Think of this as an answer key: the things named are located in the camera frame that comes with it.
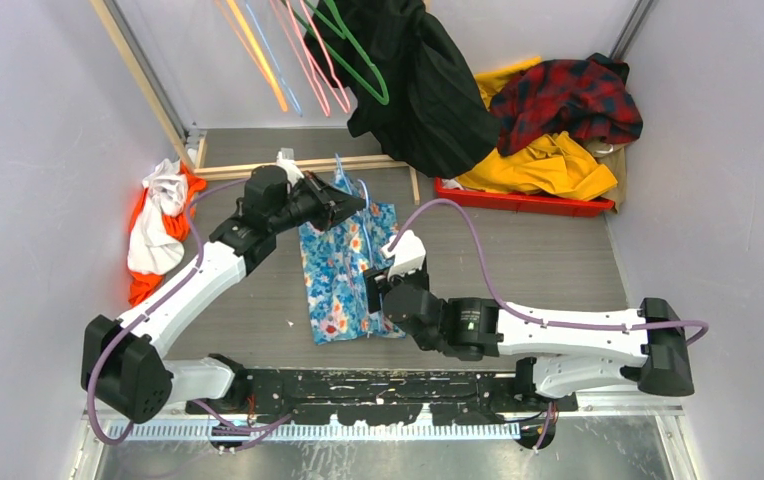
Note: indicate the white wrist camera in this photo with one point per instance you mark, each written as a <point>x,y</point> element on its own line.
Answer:
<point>285,160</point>
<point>407,253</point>

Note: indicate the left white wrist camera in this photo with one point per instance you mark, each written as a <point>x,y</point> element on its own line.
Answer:
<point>285,160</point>

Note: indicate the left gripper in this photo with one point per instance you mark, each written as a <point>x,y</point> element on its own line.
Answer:
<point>333,206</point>

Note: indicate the white and orange clothes pile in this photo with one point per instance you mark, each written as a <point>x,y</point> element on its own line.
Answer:
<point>158,226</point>

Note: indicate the white garment in bin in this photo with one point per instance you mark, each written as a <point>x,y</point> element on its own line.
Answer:
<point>451,184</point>

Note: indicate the orange hanger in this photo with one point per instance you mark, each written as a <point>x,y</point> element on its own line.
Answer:
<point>239,25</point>

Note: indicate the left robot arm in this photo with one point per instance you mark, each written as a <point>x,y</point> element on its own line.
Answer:
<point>124,363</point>

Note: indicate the pink hanger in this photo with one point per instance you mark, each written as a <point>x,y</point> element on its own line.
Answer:
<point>320,87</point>

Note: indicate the blue hanger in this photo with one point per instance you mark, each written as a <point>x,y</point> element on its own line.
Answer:
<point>268,44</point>
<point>354,243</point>

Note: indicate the aluminium frame post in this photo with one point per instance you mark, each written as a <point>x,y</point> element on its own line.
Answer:
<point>150,73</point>

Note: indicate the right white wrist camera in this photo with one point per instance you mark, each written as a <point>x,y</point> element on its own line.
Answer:
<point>407,253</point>

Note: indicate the black pleated skirt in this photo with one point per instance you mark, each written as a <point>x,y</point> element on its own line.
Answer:
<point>436,120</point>

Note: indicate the blue patterned garment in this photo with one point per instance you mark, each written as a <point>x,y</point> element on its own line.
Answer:
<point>334,263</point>

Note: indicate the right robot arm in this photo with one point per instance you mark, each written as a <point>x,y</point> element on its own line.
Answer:
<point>558,352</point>

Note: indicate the wooden clothes rack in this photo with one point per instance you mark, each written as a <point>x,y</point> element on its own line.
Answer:
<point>242,171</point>

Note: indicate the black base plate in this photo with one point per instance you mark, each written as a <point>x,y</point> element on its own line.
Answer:
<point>377,397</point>

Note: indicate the green hanger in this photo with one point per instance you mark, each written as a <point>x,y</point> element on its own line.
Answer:
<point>328,14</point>

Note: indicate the red plastic bin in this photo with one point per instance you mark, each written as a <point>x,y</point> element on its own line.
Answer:
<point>521,203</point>

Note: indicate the red plaid shirt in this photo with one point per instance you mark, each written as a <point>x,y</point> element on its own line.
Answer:
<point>587,99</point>

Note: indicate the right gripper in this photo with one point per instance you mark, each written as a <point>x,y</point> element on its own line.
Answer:
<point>377,281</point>

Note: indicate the yellow garment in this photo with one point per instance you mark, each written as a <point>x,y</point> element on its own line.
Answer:
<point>554,164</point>

